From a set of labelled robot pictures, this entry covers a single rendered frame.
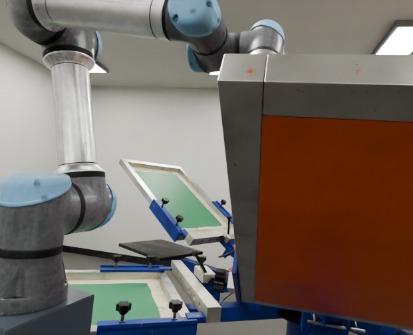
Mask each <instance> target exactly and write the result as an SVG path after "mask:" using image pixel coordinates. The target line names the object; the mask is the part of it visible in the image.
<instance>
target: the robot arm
mask: <svg viewBox="0 0 413 335"><path fill-rule="evenodd" d="M6 8H7V13H8V15H9V18H10V20H11V22H12V23H13V24H14V26H15V28H16V29H17V30H18V31H19V32H20V33H21V34H23V35H24V36H26V37H27V38H28V39H30V40H32V41H33V42H35V43H37V44H38V45H40V46H41V47H42V50H43V63H44V65H45V66H46V67H47V68H49V69H50V70H51V78H52V88H53V105H54V114H55V132H56V141H57V158H58V169H57V170H56V171H55V172H54V173H50V172H39V173H37V172H28V173H14V174H10V175H7V176H5V177H4V178H3V179H2V180H1V183H0V316H12V315H20V314H30V313H34V312H39V311H42V310H46V309H49V308H52V307H54V306H56V305H58V304H60V303H61V302H62V301H64V300H65V298H66V297H67V292H68V285H69V284H68V280H67V278H66V273H65V266H64V263H63V257H62V253H63V242H64V236H65V235H69V234H73V233H79V232H87V231H92V230H94V229H97V228H99V227H102V226H103V225H105V224H107V223H108V222H109V221H110V219H111V218H112V216H113V215H114V212H115V211H116V204H117V199H116V194H115V191H114V190H113V188H111V186H110V185H108V184H107V183H106V176H105V171H104V170H103V169H102V168H101V167H99V166H98V163H97V155H96V140H95V133H94V118H93V110H92V96H91V87H90V73H89V72H90V71H91V70H92V69H93V68H94V66H95V62H96V61H97V60H98V58H97V57H98V55H100V54H101V50H102V41H101V38H100V35H99V32H103V33H113V34H119V35H129V36H135V37H144V38H150V39H160V40H166V41H176V42H181V43H187V59H188V62H189V66H190V68H191V69H192V70H193V71H194V72H205V73H212V72H219V71H220V68H221V63H222V60H223V56H224V54H266V55H268V54H284V51H285V36H284V32H283V29H282V27H281V26H280V25H279V24H278V23H277V22H275V21H272V20H268V19H266V20H262V21H259V22H257V23H256V24H254V26H252V28H251V29H250V31H242V32H233V33H228V31H227V28H226V26H225V23H224V21H223V18H222V16H221V10H220V8H219V4H218V2H217V1H216V0H6Z"/></svg>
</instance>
